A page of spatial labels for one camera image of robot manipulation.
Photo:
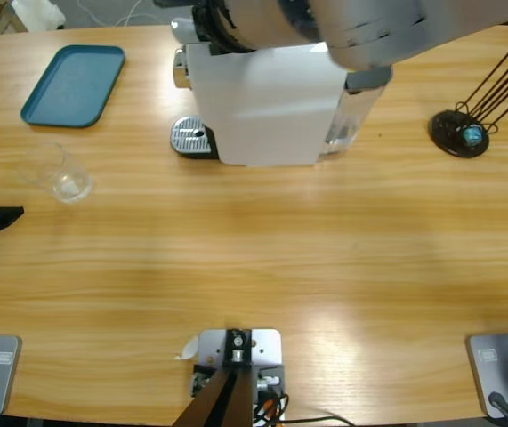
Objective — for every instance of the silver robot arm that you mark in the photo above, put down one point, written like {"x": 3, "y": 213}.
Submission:
{"x": 369, "y": 26}

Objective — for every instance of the clear drinking glass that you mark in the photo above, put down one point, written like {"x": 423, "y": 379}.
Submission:
{"x": 58, "y": 173}

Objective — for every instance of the dark post with black bracket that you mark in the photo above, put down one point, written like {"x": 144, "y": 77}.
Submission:
{"x": 218, "y": 400}

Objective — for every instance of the white paper tag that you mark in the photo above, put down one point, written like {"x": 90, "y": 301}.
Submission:
{"x": 187, "y": 349}

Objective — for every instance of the white capsule coffee machine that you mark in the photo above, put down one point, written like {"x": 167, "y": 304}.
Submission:
{"x": 258, "y": 111}

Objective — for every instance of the white foam packing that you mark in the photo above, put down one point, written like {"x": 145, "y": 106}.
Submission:
{"x": 35, "y": 11}

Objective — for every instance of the blue coffee capsule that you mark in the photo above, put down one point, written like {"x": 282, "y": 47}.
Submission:
{"x": 473, "y": 134}

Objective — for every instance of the silver drip tray grille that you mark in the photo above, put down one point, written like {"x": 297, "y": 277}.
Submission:
{"x": 189, "y": 133}

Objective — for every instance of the teal plastic tray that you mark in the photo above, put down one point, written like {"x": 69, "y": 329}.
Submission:
{"x": 73, "y": 84}

